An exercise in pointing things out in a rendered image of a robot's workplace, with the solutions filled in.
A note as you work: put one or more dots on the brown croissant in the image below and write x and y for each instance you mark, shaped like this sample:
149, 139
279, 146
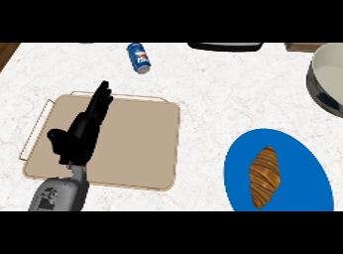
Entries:
265, 177

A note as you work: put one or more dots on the beige cutting board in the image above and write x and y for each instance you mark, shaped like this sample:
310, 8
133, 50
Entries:
135, 145

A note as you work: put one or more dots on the white bowl with dark outside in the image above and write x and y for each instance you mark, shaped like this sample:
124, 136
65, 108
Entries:
338, 76

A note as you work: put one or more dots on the blue soda can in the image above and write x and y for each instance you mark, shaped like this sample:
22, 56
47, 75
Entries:
140, 59

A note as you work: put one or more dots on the blue plate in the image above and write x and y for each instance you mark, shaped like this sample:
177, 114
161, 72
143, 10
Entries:
302, 185

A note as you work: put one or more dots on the brown wooden box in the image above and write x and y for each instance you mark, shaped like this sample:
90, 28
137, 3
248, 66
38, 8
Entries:
302, 47

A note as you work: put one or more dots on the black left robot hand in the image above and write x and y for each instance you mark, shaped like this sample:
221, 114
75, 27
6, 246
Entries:
85, 132

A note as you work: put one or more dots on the black appliance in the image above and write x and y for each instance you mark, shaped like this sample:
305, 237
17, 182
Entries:
226, 46

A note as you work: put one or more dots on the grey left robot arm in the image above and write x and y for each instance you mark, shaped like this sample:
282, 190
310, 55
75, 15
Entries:
60, 195

